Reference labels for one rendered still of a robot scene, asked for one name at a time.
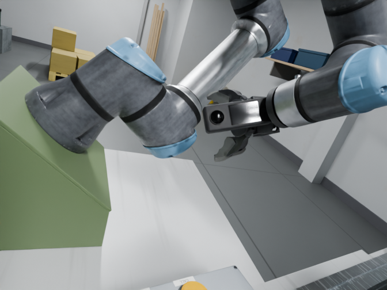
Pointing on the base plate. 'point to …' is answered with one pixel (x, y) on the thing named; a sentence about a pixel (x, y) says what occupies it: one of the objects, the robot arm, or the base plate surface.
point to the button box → (211, 281)
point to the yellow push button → (193, 286)
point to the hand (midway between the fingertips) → (208, 128)
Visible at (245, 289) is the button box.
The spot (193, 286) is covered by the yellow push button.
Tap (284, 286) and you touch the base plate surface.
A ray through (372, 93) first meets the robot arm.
